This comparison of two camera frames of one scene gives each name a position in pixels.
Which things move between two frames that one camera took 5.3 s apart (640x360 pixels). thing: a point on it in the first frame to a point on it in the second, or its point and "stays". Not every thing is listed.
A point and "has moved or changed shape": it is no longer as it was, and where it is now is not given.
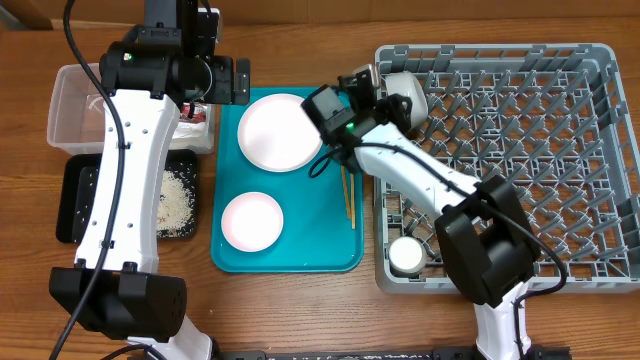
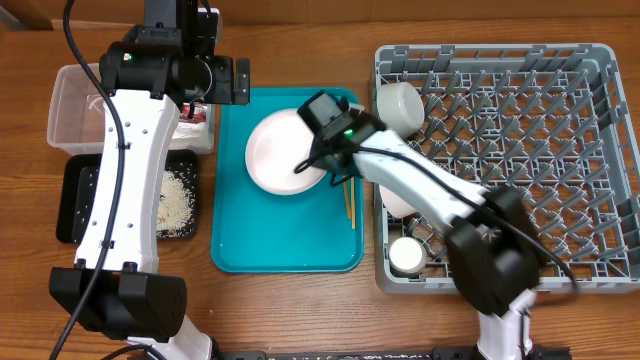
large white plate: x=276 y=134 has moved or changed shape
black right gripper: x=392 y=112 to x=318 y=162
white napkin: x=191 y=136 stays
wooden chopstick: x=346 y=193 stays
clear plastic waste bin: x=77 y=123 stays
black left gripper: x=223 y=91 stays
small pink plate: x=252 y=221 to x=396 y=205
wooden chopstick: x=353 y=201 stays
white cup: x=407 y=255 stays
